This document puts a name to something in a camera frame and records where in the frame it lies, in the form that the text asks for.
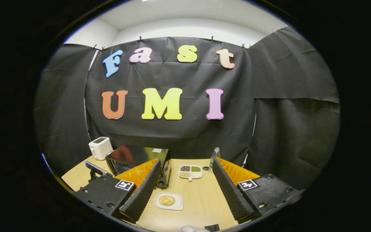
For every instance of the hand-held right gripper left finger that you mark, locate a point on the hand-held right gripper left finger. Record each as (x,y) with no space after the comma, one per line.
(143,190)

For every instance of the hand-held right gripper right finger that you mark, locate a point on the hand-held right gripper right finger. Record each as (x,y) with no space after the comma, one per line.
(229,190)

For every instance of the round golden bread bun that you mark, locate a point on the round golden bread bun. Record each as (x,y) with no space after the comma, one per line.
(166,200)

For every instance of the black electric oven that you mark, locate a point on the black electric oven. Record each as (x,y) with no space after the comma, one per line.
(137,154)

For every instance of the clear plastic water bottle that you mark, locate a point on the clear plastic water bottle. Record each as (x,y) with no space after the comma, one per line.
(214,161)

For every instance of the white square plate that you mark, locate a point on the white square plate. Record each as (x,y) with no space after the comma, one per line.
(178,203)

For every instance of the white divided grain dish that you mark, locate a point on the white divided grain dish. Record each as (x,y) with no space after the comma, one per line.
(190,174)

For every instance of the white toaster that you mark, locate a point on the white toaster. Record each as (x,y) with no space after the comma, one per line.
(100,149)

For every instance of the black backdrop cloth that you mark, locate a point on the black backdrop cloth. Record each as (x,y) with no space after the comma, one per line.
(172,77)

